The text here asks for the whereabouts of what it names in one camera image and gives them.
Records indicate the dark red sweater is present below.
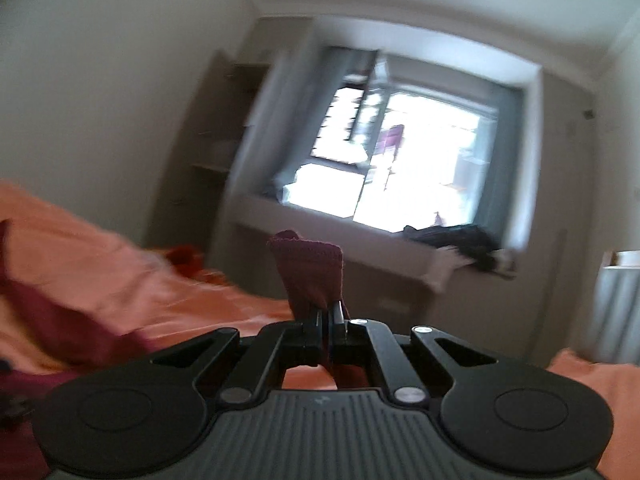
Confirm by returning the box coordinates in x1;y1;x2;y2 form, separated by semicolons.
1;230;343;372

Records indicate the dark clothes pile on sill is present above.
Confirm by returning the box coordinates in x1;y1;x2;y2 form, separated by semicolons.
401;224;500;272

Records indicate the grey window sill bench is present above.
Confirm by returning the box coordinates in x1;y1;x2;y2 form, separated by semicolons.
226;192;519;302

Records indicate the white cloth hanging off sill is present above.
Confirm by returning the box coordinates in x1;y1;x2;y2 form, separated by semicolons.
420;246;516;294

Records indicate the orange bed sheet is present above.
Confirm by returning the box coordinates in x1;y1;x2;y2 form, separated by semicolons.
1;181;639;479

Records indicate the small red object on bed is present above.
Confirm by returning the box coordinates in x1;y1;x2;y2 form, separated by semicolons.
164;244;204;278

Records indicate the purple garment hanging outside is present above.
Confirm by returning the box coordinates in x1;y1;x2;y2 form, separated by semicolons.
375;125;405;154

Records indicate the open shelf cabinet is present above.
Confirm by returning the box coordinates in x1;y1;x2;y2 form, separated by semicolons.
144;51;267;252

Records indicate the window with grey frame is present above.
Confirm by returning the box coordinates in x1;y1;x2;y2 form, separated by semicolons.
271;47;524;237

